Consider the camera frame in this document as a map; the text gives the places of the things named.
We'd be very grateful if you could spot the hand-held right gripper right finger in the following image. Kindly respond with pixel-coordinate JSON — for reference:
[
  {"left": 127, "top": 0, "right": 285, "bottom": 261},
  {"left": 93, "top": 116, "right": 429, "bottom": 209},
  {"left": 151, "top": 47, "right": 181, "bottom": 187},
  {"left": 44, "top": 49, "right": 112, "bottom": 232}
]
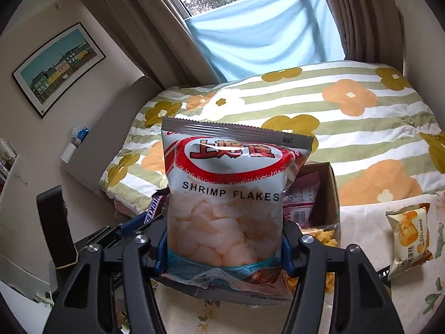
[{"left": 280, "top": 223, "right": 406, "bottom": 334}]

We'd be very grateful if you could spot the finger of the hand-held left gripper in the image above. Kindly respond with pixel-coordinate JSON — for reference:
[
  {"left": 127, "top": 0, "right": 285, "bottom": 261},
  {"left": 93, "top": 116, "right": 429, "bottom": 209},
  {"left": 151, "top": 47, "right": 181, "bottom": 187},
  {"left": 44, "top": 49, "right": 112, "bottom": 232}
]
[{"left": 75, "top": 213, "right": 164, "bottom": 251}]

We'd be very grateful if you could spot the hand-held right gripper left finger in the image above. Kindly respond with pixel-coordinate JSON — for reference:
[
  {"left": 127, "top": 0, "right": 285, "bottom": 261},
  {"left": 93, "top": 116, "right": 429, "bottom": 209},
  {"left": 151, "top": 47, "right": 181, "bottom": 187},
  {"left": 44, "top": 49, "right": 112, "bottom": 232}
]
[{"left": 43, "top": 221, "right": 171, "bottom": 334}]

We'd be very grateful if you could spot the brown chocolate bar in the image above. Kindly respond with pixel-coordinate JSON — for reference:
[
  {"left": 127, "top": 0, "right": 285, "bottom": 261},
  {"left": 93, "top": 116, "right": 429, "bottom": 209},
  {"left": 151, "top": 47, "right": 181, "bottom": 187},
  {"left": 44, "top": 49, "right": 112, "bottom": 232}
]
[{"left": 144, "top": 186, "right": 173, "bottom": 225}]

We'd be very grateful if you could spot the brown cardboard box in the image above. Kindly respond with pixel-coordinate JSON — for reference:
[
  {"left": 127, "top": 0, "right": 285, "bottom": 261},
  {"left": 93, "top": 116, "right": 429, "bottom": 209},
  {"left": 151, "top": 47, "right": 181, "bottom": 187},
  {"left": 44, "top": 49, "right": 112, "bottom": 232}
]
[{"left": 283, "top": 162, "right": 342, "bottom": 239}]

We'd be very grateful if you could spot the white shrimp flakes bag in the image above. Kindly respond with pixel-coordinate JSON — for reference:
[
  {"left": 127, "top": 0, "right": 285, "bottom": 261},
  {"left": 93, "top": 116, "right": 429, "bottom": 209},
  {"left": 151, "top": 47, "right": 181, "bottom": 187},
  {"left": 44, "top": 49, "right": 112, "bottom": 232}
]
[{"left": 160, "top": 116, "right": 318, "bottom": 307}]

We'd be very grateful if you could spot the yellow chips packet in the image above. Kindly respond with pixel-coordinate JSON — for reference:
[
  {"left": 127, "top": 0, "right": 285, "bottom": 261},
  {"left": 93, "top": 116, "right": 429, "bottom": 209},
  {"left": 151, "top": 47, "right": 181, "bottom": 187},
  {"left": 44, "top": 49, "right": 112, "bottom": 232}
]
[{"left": 283, "top": 227, "right": 338, "bottom": 294}]

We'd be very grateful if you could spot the pink snack packet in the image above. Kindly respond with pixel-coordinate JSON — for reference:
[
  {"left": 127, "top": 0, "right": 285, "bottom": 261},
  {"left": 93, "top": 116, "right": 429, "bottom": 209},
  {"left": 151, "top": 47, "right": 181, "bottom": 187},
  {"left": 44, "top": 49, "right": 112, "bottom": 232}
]
[{"left": 282, "top": 176, "right": 322, "bottom": 229}]

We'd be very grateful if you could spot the black chair back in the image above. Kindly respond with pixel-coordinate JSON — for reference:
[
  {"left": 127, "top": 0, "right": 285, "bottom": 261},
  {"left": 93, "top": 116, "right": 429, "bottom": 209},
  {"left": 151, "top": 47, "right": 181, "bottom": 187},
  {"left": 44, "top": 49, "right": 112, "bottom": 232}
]
[{"left": 36, "top": 185, "right": 80, "bottom": 270}]

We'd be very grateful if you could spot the white floral bed sheet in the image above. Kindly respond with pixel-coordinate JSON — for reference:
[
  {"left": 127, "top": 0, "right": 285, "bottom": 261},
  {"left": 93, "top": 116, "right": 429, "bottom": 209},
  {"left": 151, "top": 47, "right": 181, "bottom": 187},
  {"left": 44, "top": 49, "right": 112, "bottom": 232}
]
[{"left": 153, "top": 191, "right": 445, "bottom": 334}]

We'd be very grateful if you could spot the white bottle with blue label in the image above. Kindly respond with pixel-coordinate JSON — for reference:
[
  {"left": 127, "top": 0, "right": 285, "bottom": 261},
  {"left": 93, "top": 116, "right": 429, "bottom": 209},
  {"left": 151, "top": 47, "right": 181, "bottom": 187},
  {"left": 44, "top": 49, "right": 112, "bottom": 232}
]
[{"left": 60, "top": 127, "right": 90, "bottom": 164}]

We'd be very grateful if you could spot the beige headboard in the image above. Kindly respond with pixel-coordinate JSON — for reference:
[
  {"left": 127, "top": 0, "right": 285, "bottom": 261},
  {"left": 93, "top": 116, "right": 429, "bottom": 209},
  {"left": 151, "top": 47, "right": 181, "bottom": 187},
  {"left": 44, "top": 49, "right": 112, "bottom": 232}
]
[{"left": 65, "top": 76, "right": 165, "bottom": 196}]

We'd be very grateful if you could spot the cream cake snack packet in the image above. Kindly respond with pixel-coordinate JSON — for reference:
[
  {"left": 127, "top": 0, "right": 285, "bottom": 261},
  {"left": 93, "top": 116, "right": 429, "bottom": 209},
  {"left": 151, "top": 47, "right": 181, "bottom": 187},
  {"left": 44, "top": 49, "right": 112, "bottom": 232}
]
[{"left": 385, "top": 202, "right": 434, "bottom": 281}]

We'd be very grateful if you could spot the floral striped quilt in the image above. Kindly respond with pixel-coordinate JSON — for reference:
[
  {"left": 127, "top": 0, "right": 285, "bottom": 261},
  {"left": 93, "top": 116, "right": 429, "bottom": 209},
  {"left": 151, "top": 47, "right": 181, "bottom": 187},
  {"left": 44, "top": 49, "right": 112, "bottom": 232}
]
[{"left": 98, "top": 62, "right": 445, "bottom": 216}]

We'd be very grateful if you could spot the framed houses picture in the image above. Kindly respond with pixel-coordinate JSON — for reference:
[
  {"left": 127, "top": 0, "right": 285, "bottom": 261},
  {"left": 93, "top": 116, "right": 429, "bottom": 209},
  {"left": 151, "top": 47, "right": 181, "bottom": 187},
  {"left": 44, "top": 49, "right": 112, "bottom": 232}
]
[{"left": 11, "top": 22, "right": 106, "bottom": 119}]

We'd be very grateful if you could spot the beige curtain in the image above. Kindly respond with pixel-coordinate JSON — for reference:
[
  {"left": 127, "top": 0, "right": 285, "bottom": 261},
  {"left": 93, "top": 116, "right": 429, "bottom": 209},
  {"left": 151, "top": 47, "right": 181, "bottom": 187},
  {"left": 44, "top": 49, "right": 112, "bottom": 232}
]
[
  {"left": 314, "top": 0, "right": 407, "bottom": 74},
  {"left": 83, "top": 0, "right": 223, "bottom": 89}
]

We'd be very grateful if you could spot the light blue cloth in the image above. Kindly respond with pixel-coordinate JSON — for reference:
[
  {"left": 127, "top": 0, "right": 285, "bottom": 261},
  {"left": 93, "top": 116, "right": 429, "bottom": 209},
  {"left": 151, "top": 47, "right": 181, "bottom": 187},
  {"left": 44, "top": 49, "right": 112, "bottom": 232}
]
[{"left": 184, "top": 0, "right": 347, "bottom": 85}]

